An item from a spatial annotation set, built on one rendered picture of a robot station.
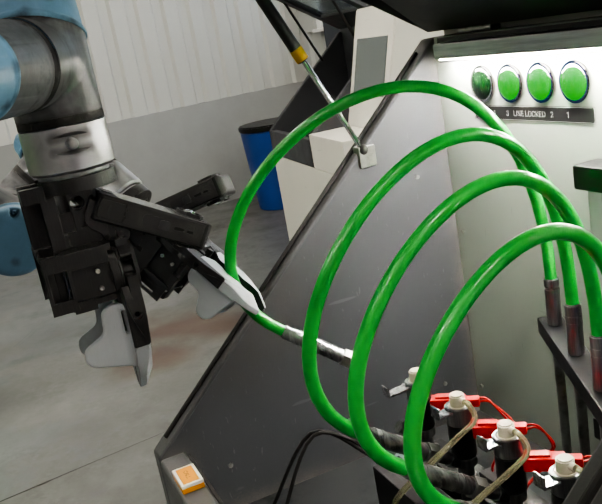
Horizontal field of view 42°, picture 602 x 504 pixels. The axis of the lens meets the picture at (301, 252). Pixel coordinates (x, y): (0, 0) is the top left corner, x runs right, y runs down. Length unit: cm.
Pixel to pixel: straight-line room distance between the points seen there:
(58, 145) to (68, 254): 9
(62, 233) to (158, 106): 698
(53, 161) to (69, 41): 10
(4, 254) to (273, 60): 744
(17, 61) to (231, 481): 78
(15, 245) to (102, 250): 16
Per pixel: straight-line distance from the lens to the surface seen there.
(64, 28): 70
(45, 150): 70
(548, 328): 100
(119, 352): 75
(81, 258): 71
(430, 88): 91
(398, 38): 375
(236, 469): 122
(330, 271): 73
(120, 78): 760
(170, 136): 770
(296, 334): 95
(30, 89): 63
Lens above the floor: 149
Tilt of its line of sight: 15 degrees down
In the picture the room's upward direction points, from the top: 10 degrees counter-clockwise
